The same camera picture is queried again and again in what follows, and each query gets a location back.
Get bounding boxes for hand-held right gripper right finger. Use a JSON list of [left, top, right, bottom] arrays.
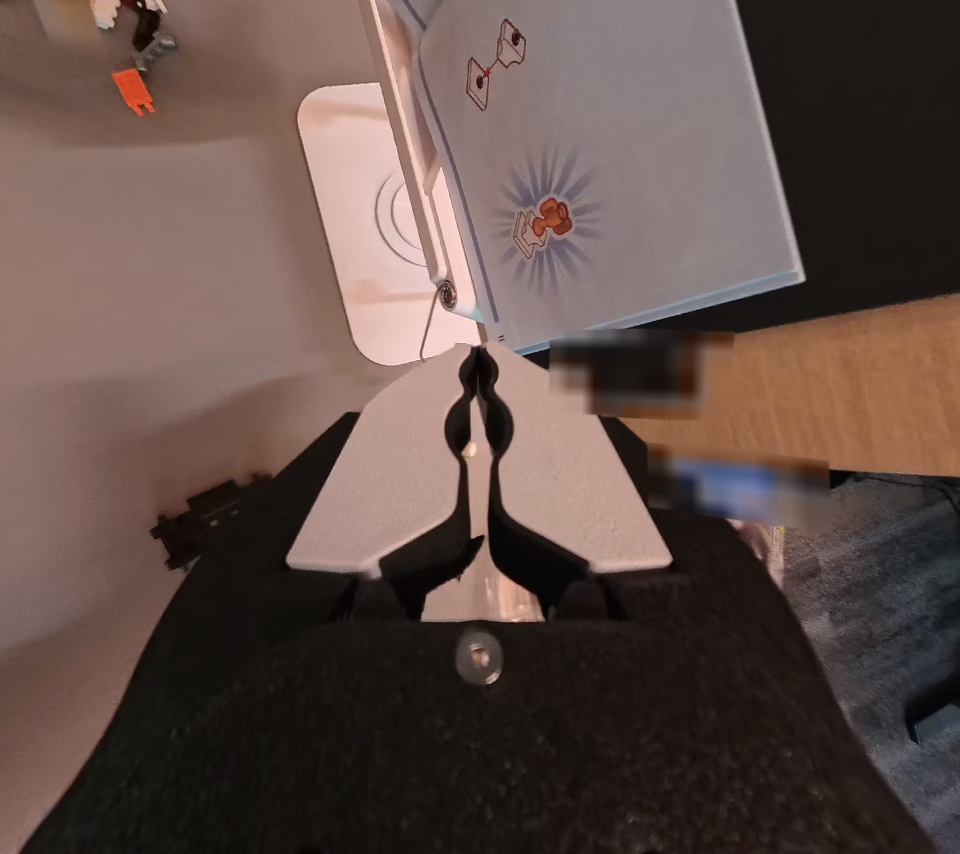
[[483, 341, 673, 582]]

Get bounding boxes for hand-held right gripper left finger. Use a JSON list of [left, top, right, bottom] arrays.
[[285, 341, 478, 582]]

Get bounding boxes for lego instruction booklet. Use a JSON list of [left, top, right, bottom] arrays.
[[360, 0, 807, 359]]

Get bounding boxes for black lego chassis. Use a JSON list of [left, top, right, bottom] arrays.
[[147, 472, 280, 575]]

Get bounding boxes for pile of lego pieces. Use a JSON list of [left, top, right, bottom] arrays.
[[0, 0, 186, 120]]

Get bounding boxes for white book stand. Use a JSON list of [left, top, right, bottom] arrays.
[[296, 0, 960, 483]]

